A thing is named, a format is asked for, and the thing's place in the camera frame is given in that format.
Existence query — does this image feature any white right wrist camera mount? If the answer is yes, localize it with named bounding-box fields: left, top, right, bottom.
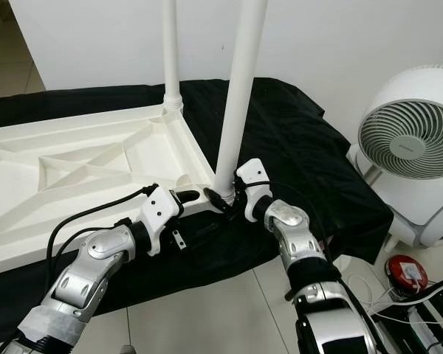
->
left=234, top=158, right=275, bottom=223

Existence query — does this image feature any black table leg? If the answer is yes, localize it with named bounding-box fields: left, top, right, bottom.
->
left=284, top=283, right=305, bottom=303

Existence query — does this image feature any white plastic table top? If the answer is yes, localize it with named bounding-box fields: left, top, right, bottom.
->
left=0, top=104, right=224, bottom=279

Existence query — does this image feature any black storage case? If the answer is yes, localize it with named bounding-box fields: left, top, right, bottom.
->
left=382, top=273, right=443, bottom=354

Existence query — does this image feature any white floor cable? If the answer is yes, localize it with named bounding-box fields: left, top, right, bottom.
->
left=343, top=262, right=399, bottom=325

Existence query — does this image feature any black table cloth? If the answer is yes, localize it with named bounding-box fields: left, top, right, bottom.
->
left=0, top=76, right=394, bottom=346

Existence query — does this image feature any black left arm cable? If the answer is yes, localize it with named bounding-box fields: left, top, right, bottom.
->
left=45, top=182, right=160, bottom=277

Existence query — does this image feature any white round floor fan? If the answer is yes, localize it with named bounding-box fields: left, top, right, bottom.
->
left=347, top=65, right=443, bottom=249

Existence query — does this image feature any red round device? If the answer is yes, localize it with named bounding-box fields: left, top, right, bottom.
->
left=383, top=254, right=430, bottom=296

